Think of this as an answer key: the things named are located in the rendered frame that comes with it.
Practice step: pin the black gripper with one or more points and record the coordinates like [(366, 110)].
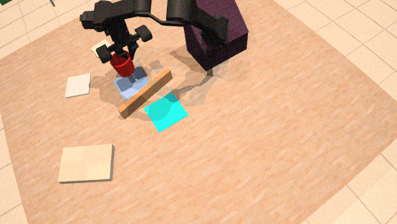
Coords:
[(122, 39)]

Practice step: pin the tan wooden flat bar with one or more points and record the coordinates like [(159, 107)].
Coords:
[(145, 93)]

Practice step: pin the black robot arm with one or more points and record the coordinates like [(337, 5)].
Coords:
[(110, 17)]

